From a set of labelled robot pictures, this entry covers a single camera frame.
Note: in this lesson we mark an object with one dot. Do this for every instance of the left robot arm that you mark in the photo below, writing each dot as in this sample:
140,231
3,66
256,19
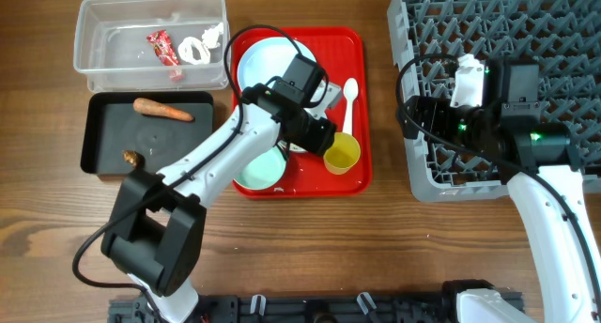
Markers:
157,223

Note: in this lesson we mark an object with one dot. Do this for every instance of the white tissue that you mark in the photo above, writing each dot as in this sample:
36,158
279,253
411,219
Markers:
211,37

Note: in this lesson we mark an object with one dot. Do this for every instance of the clear plastic bin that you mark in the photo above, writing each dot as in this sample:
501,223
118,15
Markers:
112,52

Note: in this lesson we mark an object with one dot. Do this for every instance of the mint green bowl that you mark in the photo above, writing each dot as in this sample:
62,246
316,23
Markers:
264,171

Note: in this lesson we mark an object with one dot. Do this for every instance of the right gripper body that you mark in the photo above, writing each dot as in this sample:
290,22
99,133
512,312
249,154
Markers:
456,125

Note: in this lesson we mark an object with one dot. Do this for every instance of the red snack wrapper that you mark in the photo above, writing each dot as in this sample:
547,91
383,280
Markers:
164,50

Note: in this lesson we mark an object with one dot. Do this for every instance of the light blue plate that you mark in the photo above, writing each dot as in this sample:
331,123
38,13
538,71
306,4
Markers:
277,58

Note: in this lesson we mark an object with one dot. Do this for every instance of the white plastic ring wrapper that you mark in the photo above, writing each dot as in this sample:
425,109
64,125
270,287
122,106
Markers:
194,51

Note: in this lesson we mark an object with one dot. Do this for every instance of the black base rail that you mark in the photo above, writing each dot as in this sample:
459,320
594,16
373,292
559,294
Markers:
417,307

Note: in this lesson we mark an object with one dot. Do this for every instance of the grey dishwasher rack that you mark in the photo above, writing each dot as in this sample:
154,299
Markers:
563,36

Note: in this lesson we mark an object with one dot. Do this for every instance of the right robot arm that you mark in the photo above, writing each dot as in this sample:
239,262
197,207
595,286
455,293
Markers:
495,114

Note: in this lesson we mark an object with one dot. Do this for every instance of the orange carrot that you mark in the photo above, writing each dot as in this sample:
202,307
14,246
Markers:
151,107

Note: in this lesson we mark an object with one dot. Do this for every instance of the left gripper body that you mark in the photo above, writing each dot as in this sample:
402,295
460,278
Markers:
313,133

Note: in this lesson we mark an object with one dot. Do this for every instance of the white plastic spoon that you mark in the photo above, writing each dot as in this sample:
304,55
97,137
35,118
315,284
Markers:
350,92

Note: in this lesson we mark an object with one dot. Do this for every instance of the red serving tray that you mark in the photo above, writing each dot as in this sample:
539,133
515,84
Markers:
339,51

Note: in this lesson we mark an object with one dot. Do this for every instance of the black plastic tray bin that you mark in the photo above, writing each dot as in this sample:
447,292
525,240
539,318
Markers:
113,126

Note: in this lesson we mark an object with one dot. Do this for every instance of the yellow plastic cup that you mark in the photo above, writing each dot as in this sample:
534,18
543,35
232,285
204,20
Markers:
343,154

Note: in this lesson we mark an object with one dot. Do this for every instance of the brown food scrap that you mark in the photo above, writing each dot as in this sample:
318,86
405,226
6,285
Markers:
133,158

